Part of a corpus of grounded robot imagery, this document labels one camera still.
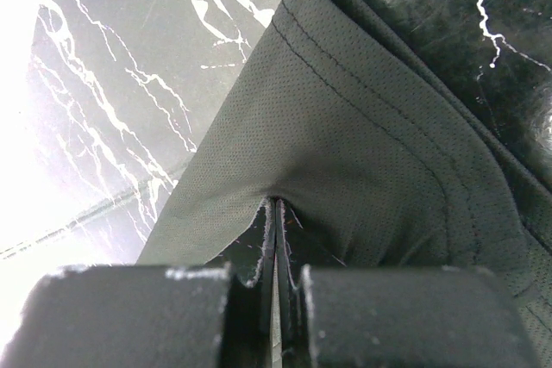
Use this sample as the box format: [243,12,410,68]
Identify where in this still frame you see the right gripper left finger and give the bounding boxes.
[1,199,275,367]

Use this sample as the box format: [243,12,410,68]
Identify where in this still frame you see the black t shirt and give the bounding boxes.
[138,0,551,366]

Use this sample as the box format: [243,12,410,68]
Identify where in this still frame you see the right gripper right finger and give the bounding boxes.
[274,200,540,367]

